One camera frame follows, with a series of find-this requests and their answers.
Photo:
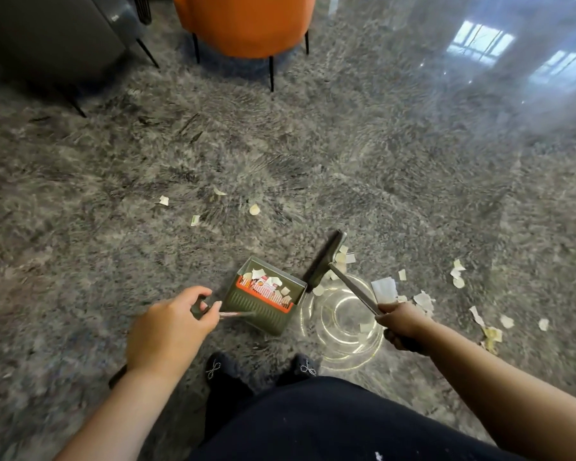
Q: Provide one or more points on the scattered white paper scraps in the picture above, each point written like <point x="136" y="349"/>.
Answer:
<point x="425" y="300"/>

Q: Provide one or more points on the heap of torn paper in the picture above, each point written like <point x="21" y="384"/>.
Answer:
<point x="269" y="285"/>

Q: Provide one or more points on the person's left thumb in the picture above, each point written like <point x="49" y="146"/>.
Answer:
<point x="211" y="315"/>

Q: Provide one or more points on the person's black shoe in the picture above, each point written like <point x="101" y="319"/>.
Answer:
<point x="300" y="368"/>
<point x="223" y="374"/>

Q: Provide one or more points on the person's left forearm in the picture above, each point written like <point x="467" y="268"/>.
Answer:
<point x="125" y="417"/>

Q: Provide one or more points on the orange upholstered chair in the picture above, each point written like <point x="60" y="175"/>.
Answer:
<point x="245" y="23"/>

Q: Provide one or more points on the black ribbed object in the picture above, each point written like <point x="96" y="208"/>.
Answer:
<point x="143" y="8"/>

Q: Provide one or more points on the large white paper piece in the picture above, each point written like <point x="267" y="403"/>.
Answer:
<point x="384" y="289"/>

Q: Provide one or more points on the person's left black shoe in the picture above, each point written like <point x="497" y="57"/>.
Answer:
<point x="223" y="374"/>

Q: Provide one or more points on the person's right black shoe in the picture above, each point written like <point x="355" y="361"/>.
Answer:
<point x="300" y="368"/>

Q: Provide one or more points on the person's black trousers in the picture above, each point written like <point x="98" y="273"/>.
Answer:
<point x="336" y="422"/>

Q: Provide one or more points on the person's right forearm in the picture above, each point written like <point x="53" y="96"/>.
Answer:
<point x="509" y="393"/>

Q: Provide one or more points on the person's right hand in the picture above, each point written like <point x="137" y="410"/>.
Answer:
<point x="405" y="321"/>

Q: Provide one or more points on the grey sofa with black legs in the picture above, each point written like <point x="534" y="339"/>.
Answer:
<point x="43" y="33"/>

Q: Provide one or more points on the person's left hand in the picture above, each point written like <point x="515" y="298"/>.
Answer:
<point x="165" y="333"/>

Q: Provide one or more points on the person's right thumb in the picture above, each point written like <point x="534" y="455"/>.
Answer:
<point x="388" y="309"/>

